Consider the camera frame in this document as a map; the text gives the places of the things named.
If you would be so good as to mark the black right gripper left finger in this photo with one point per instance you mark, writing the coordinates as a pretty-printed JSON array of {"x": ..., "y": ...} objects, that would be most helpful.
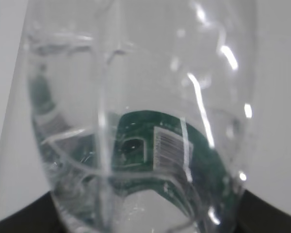
[{"x": 38, "y": 217}]

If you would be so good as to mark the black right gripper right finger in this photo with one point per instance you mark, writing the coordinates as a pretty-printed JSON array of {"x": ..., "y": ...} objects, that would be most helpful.
[{"x": 257, "y": 216}]

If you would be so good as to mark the clear plastic water bottle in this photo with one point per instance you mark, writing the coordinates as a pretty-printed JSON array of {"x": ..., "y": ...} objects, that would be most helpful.
[{"x": 141, "y": 111}]

